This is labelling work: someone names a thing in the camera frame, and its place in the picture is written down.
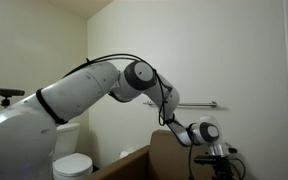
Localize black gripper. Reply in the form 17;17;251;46
213;162;236;180

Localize brown cardboard box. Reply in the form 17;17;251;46
87;129;242;180

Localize white toilet paper roll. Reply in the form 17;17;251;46
118;150;131;160

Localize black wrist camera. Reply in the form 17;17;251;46
193;154;224;165

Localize metal wall grab bar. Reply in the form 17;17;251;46
143;100;218;109

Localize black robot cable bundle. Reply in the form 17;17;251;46
62;53;247;180

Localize black camera on stand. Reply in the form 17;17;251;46
0;87;26;108

